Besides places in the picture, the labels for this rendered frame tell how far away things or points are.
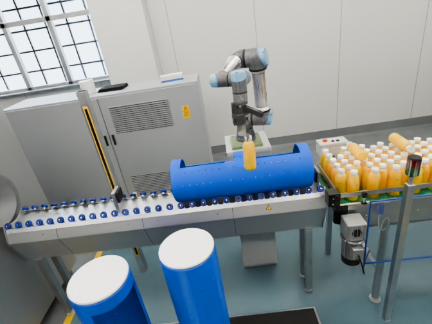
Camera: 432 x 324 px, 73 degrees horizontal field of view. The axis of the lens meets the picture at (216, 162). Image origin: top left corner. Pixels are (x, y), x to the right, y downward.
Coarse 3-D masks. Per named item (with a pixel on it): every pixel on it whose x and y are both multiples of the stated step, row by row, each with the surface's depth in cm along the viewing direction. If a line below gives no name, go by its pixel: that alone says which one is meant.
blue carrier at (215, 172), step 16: (304, 144) 183; (176, 160) 189; (240, 160) 180; (256, 160) 178; (272, 160) 177; (288, 160) 176; (304, 160) 175; (176, 176) 180; (192, 176) 179; (208, 176) 179; (224, 176) 178; (240, 176) 177; (256, 176) 177; (272, 176) 177; (288, 176) 176; (304, 176) 176; (176, 192) 182; (192, 192) 182; (208, 192) 182; (224, 192) 183; (240, 192) 184; (256, 192) 187
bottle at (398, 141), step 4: (392, 136) 193; (396, 136) 190; (400, 136) 188; (392, 140) 192; (396, 140) 188; (400, 140) 185; (404, 140) 183; (396, 144) 188; (400, 144) 183; (404, 144) 181; (408, 144) 181; (400, 148) 185; (404, 148) 182
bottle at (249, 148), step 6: (246, 144) 158; (252, 144) 158; (246, 150) 159; (252, 150) 159; (246, 156) 160; (252, 156) 160; (246, 162) 162; (252, 162) 161; (246, 168) 164; (252, 168) 163
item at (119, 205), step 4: (116, 188) 199; (120, 188) 201; (112, 192) 195; (116, 192) 195; (120, 192) 200; (112, 196) 194; (116, 196) 195; (120, 196) 199; (116, 200) 196; (120, 200) 198; (116, 204) 197; (120, 204) 201; (124, 204) 208; (116, 208) 198; (120, 208) 200; (120, 212) 200
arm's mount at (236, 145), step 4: (256, 132) 228; (232, 136) 227; (256, 136) 221; (232, 140) 221; (236, 140) 220; (256, 140) 215; (260, 140) 214; (232, 144) 215; (236, 144) 214; (240, 144) 212; (256, 144) 208; (260, 144) 208; (232, 148) 210; (236, 148) 210; (240, 148) 210
